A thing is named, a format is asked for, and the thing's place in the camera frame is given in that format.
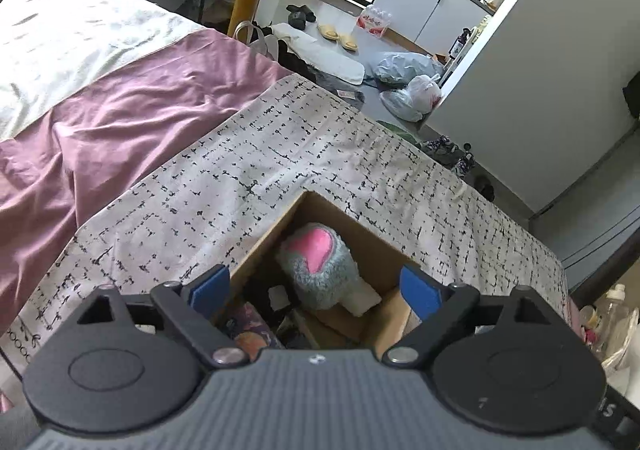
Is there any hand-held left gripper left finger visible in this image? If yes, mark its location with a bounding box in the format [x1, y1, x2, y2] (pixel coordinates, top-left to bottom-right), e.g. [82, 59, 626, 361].
[74, 264, 249, 371]

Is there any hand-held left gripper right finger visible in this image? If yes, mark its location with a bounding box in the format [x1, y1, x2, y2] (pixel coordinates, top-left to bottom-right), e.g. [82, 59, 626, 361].
[382, 264, 560, 371]

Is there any blue tissue pack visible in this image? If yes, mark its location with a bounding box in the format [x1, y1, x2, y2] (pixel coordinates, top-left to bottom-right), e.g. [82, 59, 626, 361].
[224, 303, 282, 362]

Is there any brown cardboard box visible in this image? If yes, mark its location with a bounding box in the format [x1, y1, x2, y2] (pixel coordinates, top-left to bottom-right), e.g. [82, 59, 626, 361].
[212, 190, 427, 362]

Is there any grey pink plush toy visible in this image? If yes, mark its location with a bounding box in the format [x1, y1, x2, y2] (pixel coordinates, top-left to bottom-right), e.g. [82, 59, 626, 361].
[275, 223, 383, 319]

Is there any cream plastic bag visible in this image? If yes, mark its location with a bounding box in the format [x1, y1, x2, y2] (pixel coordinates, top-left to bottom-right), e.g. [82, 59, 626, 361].
[600, 307, 640, 398]

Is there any clear plastic bottle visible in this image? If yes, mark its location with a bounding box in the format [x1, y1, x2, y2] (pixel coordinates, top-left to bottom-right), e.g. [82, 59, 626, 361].
[597, 283, 632, 361]

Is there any white black patterned bedspread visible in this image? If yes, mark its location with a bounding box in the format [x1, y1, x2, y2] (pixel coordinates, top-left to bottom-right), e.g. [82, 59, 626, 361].
[0, 74, 571, 381]

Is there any grey sneaker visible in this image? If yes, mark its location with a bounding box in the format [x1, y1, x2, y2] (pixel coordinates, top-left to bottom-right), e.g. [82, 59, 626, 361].
[419, 135, 476, 177]

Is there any clear grey plastic bag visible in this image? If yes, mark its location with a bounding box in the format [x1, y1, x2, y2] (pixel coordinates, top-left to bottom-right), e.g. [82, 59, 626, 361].
[379, 90, 427, 122]

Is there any white plastic bag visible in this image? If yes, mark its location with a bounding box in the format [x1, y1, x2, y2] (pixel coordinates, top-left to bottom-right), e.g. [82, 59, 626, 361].
[407, 74, 444, 112]

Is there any blue-grey plastic bag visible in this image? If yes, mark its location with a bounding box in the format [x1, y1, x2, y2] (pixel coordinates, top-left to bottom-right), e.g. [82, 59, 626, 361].
[373, 52, 445, 86]

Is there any black spray bottle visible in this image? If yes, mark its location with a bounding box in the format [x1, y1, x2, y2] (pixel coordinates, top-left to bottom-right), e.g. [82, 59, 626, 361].
[449, 28, 472, 62]

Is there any white tote bag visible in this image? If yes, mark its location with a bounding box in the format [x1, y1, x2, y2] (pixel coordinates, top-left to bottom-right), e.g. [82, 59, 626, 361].
[234, 20, 282, 62]

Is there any white floor towel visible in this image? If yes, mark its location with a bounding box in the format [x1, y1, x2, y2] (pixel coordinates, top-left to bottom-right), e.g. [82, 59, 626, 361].
[272, 23, 367, 84]

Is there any pack of water bottles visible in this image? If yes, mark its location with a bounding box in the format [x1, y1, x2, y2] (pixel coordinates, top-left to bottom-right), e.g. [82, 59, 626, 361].
[356, 5, 394, 39]

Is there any white kitchen cabinet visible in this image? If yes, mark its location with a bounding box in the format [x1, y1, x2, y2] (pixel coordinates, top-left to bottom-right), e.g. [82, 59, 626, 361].
[372, 0, 497, 57]

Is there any white blanket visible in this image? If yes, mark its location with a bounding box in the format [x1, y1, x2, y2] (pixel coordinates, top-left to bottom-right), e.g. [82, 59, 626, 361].
[0, 0, 206, 141]

